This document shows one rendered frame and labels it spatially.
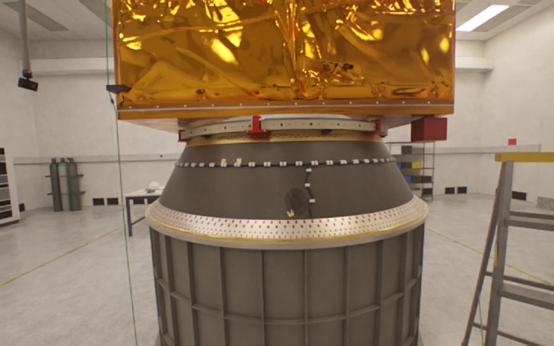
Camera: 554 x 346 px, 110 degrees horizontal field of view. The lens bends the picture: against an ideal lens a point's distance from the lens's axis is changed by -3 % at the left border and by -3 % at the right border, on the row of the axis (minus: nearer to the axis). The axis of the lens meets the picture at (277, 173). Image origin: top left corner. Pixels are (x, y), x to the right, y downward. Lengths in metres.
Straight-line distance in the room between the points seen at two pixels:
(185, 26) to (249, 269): 1.27
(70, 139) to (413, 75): 8.95
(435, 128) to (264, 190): 1.11
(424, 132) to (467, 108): 8.08
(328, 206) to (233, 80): 0.81
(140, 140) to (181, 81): 6.55
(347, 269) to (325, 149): 0.59
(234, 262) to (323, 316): 0.48
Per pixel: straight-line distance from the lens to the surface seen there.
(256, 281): 1.05
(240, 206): 1.02
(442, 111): 1.57
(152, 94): 1.37
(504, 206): 1.41
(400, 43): 1.47
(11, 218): 8.31
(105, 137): 8.39
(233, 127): 1.17
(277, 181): 1.01
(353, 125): 1.26
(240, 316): 1.18
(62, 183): 8.99
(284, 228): 0.94
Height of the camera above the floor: 1.52
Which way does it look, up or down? 5 degrees down
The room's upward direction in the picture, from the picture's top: 1 degrees counter-clockwise
